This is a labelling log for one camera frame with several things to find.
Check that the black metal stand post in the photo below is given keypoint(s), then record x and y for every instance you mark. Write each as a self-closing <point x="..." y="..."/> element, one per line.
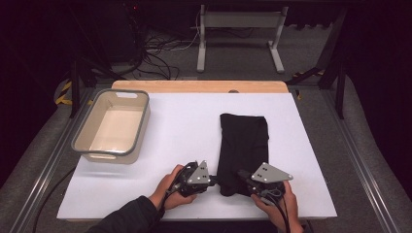
<point x="75" y="97"/>

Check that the person's left hand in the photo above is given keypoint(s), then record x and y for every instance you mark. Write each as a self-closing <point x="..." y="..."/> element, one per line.
<point x="168" y="194"/>

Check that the black sleeveless shirt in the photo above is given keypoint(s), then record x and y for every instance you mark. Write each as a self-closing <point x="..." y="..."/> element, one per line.
<point x="243" y="145"/>

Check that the black metal stand with legs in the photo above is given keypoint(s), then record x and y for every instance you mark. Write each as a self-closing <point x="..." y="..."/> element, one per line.
<point x="340" y="97"/>

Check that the yellow black floor tape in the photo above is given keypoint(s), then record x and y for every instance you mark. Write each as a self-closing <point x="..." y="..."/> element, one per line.
<point x="63" y="101"/>
<point x="299" y="74"/>

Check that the white board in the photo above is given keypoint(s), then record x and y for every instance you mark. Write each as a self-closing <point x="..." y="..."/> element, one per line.
<point x="181" y="136"/>

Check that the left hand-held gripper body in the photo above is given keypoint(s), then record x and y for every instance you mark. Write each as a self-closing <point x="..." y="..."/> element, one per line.
<point x="199" y="176"/>

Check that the black equipment case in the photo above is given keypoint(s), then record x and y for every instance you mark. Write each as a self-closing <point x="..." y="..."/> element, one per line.
<point x="120" y="35"/>

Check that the aluminium rail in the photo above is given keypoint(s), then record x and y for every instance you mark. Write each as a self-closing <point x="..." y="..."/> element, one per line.
<point x="369" y="184"/>
<point x="38" y="194"/>

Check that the white metal stand frame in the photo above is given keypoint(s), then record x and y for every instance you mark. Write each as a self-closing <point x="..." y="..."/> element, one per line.
<point x="239" y="19"/>

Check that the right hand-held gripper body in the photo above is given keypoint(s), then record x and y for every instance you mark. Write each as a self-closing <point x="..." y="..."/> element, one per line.
<point x="268" y="174"/>

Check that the beige plastic basket grey rim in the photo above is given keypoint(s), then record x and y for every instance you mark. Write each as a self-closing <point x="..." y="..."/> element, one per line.
<point x="113" y="129"/>

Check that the person's right hand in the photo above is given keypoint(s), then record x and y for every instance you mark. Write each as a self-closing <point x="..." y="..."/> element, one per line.
<point x="281" y="215"/>

